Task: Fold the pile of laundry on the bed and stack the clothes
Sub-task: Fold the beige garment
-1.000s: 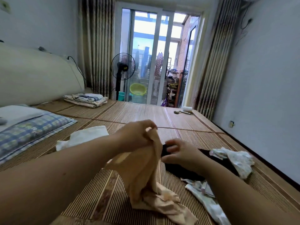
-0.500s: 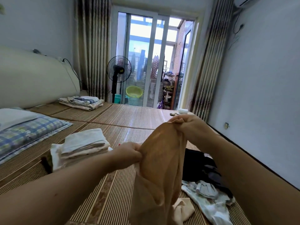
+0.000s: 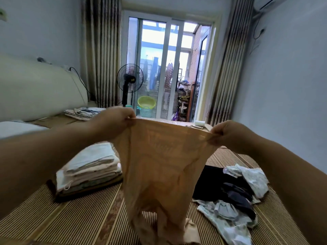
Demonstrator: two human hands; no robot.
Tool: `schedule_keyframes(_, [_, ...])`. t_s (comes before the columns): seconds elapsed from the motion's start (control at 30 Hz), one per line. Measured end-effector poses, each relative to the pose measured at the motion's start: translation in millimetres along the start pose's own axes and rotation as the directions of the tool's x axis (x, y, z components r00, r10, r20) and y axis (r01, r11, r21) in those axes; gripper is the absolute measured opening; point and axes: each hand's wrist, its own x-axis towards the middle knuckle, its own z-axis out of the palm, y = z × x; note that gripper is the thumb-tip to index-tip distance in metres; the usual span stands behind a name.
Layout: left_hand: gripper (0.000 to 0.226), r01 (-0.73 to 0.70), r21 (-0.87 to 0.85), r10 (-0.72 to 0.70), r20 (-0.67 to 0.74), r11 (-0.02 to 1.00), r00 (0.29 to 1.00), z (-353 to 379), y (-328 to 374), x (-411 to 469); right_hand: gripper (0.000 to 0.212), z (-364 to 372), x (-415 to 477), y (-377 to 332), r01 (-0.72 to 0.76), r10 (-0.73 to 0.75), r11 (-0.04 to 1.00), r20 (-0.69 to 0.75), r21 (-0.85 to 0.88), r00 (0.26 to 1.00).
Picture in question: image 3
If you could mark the bamboo bed mat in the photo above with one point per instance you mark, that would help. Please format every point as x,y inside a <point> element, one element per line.
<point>92,216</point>

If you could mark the yellow green basin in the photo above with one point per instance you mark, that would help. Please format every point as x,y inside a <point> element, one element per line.
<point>146,102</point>

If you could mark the olive tan shorts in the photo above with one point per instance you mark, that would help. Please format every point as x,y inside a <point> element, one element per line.
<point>102,182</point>

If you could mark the beige patterned curtain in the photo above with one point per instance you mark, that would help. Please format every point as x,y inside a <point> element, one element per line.
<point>102,48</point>
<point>230,63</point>

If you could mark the person's left forearm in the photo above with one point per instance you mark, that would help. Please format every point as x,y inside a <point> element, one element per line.
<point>46,160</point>

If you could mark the tan beige garment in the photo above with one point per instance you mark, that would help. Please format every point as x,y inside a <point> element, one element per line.
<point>161,171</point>

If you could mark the black red garment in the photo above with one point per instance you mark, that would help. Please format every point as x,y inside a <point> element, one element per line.
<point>207,183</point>

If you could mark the cream padded headboard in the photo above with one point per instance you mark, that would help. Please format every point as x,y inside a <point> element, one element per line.
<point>36,89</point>

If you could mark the small floral white garment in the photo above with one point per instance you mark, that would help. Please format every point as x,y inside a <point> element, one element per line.
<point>255,178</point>

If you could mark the folded striped blanket stack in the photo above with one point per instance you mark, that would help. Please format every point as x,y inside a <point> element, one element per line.
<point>81,113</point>

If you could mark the sliding glass balcony door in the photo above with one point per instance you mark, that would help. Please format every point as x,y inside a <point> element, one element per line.
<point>163,63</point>

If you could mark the black standing fan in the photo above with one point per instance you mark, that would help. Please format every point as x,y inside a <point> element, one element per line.
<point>129,79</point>

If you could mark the white air conditioner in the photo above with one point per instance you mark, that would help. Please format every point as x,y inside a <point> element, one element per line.
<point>268,2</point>

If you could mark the cluttered balcony shelf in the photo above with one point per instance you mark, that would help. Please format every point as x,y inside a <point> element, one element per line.
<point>184,102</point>

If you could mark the person's left hand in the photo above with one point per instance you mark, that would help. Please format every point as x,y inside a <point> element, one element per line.
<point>112,122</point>

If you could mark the person's right forearm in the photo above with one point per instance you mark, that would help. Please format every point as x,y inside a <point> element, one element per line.
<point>296,186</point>

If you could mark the white paper roll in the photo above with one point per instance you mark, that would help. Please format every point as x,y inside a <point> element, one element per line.
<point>200,123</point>

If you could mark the person's right hand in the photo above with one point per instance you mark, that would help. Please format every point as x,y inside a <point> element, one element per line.
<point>235,136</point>

